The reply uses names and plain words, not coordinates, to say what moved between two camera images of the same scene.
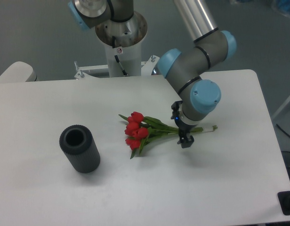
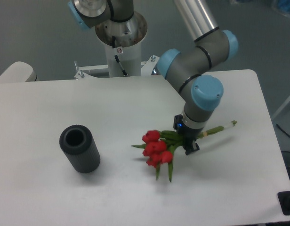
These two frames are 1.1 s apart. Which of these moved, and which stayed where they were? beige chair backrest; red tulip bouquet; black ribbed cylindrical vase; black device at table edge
Moved: red tulip bouquet
Stayed: beige chair backrest; black device at table edge; black ribbed cylindrical vase
